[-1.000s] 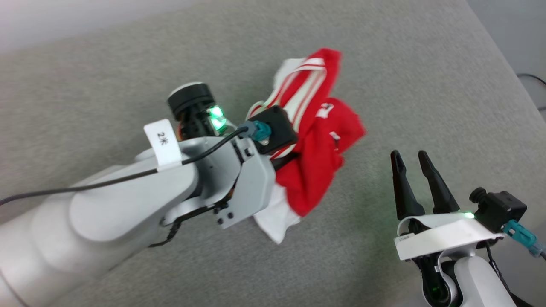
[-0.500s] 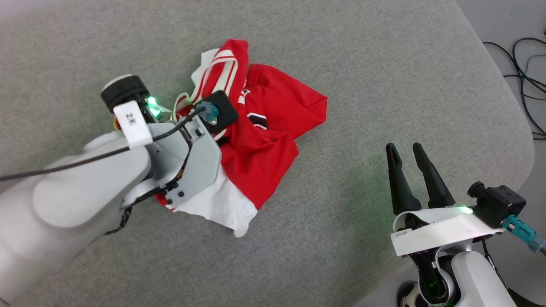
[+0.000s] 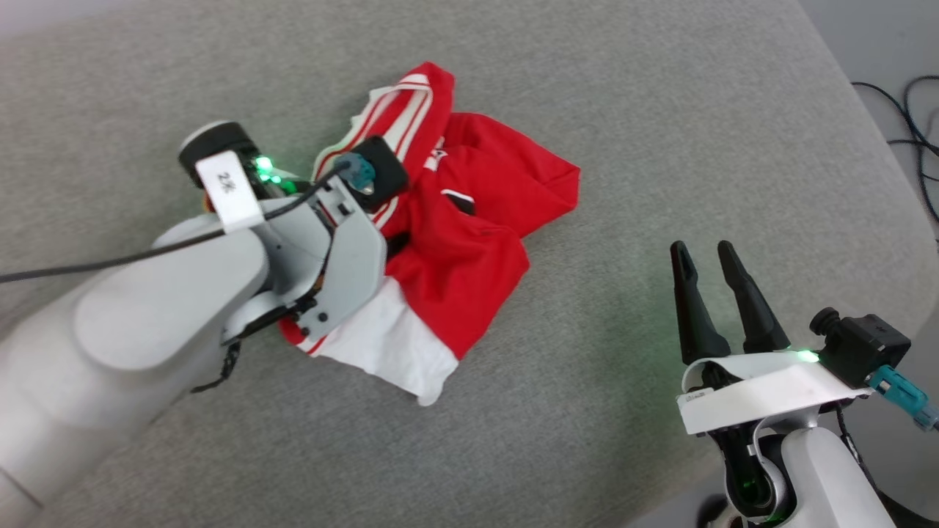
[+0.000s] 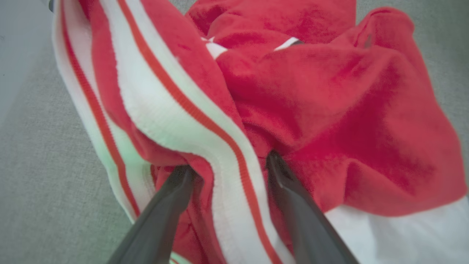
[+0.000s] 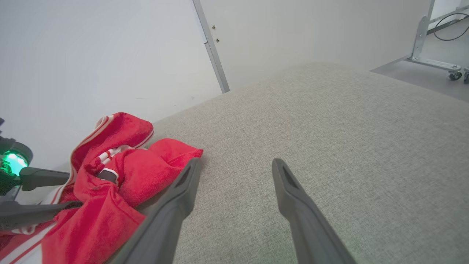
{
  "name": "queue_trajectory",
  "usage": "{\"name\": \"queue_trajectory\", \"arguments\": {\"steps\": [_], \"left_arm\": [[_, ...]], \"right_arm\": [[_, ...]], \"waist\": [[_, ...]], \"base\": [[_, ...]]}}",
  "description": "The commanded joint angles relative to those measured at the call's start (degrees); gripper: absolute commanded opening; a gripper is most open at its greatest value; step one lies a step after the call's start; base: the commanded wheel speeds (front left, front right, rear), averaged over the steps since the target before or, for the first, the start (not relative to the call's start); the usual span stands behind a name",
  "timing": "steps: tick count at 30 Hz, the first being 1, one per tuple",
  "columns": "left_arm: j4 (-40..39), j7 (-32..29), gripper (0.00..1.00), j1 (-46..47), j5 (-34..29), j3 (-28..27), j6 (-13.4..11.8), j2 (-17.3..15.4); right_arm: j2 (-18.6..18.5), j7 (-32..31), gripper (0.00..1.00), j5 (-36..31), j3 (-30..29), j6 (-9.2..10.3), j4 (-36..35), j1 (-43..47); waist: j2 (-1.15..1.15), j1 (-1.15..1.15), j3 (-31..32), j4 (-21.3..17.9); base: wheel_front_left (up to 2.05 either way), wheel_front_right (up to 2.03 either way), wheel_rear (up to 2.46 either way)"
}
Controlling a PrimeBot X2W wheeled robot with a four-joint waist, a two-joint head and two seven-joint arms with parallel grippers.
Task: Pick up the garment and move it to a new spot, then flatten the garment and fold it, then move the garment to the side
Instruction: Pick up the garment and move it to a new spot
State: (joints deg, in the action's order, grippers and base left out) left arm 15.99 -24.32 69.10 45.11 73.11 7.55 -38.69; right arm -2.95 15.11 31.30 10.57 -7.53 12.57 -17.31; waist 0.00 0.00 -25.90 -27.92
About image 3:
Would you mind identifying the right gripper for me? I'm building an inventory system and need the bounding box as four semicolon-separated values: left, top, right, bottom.
669;240;874;437

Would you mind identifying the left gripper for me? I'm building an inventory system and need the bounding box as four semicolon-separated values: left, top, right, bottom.
178;121;388;345

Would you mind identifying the red and white garment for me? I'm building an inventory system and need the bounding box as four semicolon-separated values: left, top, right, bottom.
279;62;582;406

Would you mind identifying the teal cable connector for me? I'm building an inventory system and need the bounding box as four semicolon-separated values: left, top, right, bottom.
868;365;939;431
336;153;376;195

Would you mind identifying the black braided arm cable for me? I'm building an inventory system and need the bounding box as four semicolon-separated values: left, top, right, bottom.
191;341;243;395

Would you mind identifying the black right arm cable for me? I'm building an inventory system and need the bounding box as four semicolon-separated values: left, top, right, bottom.
835;407;885;507

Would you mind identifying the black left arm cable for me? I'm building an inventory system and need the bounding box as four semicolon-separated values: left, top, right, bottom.
0;163;353;285

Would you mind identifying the black floor cable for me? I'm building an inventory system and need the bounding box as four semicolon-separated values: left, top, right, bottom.
886;73;939;184
851;81;939;224

